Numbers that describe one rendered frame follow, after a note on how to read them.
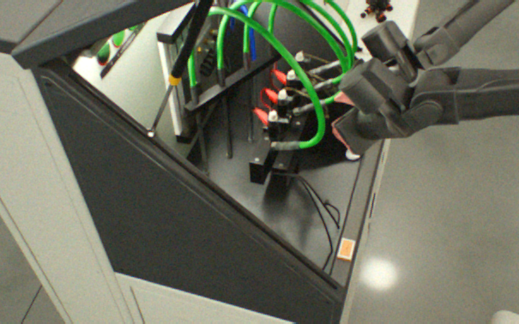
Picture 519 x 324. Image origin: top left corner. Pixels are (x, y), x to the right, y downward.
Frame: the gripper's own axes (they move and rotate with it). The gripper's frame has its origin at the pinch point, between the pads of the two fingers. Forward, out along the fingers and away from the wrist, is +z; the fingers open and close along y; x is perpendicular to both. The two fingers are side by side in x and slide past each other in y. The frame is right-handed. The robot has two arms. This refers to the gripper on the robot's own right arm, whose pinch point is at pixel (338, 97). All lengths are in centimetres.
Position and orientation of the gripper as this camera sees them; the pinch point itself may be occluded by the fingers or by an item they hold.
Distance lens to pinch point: 127.2
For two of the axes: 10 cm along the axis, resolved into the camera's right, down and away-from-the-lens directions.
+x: -5.3, 6.4, -5.6
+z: -5.9, 2.0, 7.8
